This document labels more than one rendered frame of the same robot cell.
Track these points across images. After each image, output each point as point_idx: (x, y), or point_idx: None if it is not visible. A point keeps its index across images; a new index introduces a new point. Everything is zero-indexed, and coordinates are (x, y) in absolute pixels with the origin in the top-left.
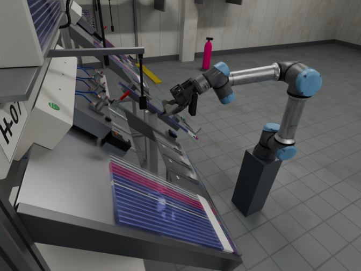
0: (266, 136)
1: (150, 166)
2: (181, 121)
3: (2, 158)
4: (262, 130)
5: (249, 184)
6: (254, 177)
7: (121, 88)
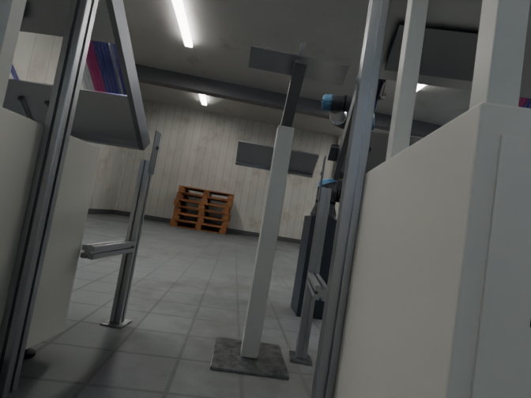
0: (333, 187)
1: (276, 243)
2: (304, 152)
3: None
4: (324, 185)
5: (325, 261)
6: (332, 244)
7: (296, 62)
